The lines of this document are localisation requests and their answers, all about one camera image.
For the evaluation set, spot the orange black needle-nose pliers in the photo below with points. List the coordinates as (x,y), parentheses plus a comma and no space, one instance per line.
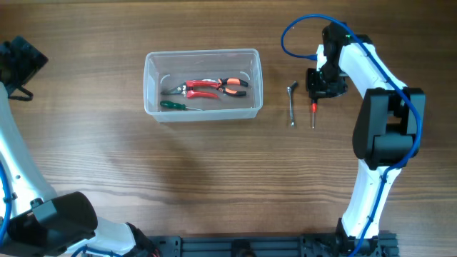
(230,86)

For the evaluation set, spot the green handled screwdriver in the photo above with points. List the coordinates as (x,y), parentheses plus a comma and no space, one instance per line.
(177,106)

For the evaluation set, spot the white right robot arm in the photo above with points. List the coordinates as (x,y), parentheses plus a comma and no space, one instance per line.
(387,133)

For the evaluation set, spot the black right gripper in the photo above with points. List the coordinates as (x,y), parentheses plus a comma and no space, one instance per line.
(315,89)

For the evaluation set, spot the red handled pruning shears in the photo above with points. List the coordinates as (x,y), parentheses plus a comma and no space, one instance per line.
(194,89)

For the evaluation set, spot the clear plastic container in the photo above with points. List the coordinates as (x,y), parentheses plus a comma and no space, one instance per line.
(168,69)

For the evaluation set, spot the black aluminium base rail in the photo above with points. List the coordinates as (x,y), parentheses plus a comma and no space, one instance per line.
(306,245)

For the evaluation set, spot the silver hex wrench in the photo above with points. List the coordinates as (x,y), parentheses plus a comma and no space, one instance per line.
(290,90)

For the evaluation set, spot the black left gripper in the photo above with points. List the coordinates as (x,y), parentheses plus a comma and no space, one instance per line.
(28,58)

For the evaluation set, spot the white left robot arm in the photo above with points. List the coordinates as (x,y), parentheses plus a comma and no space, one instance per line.
(35,219)

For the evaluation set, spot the black red screwdriver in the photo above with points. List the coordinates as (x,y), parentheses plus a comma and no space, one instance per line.
(314,104)

